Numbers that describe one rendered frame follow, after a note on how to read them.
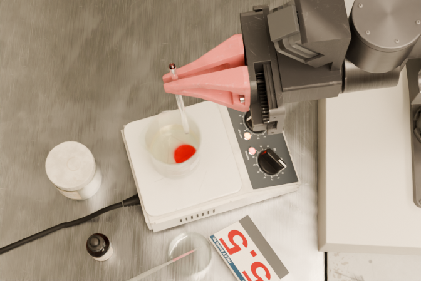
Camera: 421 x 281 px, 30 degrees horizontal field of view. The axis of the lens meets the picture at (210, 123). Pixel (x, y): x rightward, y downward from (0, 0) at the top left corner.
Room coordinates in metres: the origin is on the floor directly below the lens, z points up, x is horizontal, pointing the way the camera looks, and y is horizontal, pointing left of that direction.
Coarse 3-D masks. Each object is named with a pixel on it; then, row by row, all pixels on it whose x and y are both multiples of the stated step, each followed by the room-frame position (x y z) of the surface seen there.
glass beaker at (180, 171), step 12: (156, 120) 0.26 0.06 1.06; (168, 120) 0.27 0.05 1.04; (180, 120) 0.27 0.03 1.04; (192, 120) 0.26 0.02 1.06; (144, 132) 0.24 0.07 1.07; (156, 132) 0.26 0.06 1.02; (144, 144) 0.23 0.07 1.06; (192, 156) 0.22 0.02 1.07; (156, 168) 0.22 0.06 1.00; (168, 168) 0.21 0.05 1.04; (180, 168) 0.21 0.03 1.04; (192, 168) 0.22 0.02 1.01
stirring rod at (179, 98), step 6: (174, 66) 0.24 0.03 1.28; (174, 72) 0.24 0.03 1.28; (174, 78) 0.23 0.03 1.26; (180, 96) 0.24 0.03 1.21; (180, 102) 0.24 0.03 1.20; (180, 108) 0.23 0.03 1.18; (180, 114) 0.24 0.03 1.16; (186, 120) 0.24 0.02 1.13; (186, 126) 0.24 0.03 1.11; (186, 132) 0.23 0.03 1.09
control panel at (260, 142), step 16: (240, 112) 0.30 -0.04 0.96; (240, 128) 0.28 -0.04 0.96; (240, 144) 0.26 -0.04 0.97; (256, 144) 0.26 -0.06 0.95; (272, 144) 0.26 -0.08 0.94; (256, 160) 0.24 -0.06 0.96; (288, 160) 0.24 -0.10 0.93; (256, 176) 0.22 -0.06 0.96; (272, 176) 0.22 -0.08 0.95; (288, 176) 0.22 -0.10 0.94
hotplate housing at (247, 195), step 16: (224, 112) 0.30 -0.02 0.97; (128, 160) 0.24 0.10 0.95; (240, 160) 0.24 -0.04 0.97; (240, 192) 0.20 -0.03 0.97; (256, 192) 0.20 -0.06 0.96; (272, 192) 0.20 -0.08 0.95; (288, 192) 0.21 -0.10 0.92; (192, 208) 0.18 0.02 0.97; (208, 208) 0.18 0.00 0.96; (224, 208) 0.18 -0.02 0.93; (160, 224) 0.16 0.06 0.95; (176, 224) 0.17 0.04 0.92
